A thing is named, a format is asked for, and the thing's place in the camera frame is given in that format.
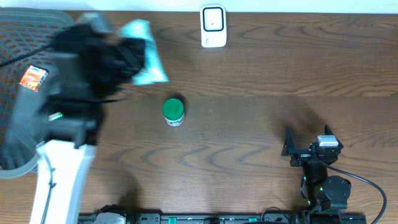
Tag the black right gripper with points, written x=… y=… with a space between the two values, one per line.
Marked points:
x=289 y=149

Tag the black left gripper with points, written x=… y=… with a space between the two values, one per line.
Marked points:
x=132 y=49

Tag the teal wet wipes pack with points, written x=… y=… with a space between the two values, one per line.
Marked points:
x=153 y=71

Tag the small orange tissue pack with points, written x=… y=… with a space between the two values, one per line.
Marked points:
x=33 y=78

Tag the green lid jar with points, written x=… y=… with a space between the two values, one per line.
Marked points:
x=173 y=111

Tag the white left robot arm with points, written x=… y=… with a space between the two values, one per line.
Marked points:
x=69 y=126

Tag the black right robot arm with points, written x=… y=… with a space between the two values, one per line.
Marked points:
x=327 y=195

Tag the grey plastic mesh basket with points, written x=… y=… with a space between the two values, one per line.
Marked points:
x=24 y=34

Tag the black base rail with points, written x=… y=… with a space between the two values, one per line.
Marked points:
x=114 y=214

